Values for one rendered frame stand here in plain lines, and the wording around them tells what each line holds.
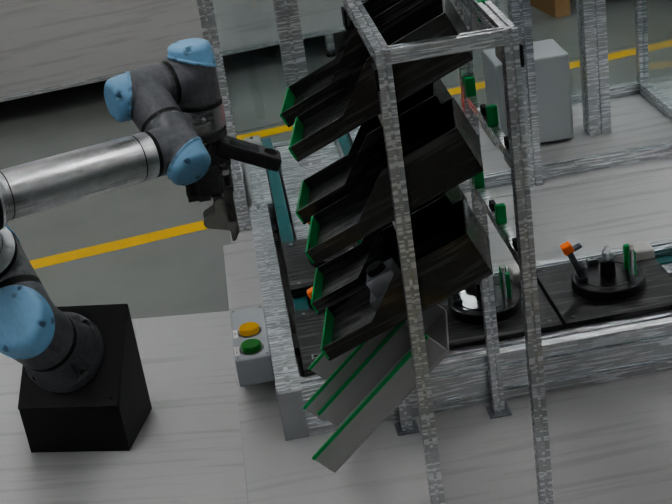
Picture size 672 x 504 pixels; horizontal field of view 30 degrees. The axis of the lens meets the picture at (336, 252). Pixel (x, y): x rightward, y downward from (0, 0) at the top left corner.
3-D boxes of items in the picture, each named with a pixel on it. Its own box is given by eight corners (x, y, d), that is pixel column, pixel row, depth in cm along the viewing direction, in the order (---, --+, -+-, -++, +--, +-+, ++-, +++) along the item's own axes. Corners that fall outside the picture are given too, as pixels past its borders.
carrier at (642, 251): (566, 333, 232) (562, 273, 227) (532, 277, 254) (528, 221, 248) (692, 310, 233) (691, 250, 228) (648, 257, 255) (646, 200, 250)
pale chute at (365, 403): (334, 473, 195) (311, 458, 194) (339, 426, 207) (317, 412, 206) (449, 352, 185) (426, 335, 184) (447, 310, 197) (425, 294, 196)
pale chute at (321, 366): (324, 422, 209) (302, 408, 208) (328, 381, 221) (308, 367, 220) (430, 306, 198) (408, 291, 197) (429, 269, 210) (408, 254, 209)
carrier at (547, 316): (436, 356, 231) (429, 296, 225) (413, 298, 252) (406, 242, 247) (564, 333, 232) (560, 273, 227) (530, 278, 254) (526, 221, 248)
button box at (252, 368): (239, 387, 240) (234, 360, 237) (234, 336, 259) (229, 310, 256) (275, 381, 240) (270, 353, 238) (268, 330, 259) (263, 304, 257)
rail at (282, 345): (285, 441, 228) (276, 390, 224) (255, 244, 309) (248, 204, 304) (315, 435, 229) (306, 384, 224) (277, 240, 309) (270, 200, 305)
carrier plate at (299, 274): (291, 297, 260) (290, 288, 259) (282, 250, 282) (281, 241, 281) (405, 277, 261) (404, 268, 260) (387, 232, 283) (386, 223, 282)
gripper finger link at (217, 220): (208, 244, 224) (198, 196, 220) (241, 238, 224) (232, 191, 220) (208, 251, 221) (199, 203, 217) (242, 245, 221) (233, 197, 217)
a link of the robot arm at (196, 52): (153, 46, 209) (198, 32, 213) (166, 108, 214) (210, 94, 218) (174, 53, 203) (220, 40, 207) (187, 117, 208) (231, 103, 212)
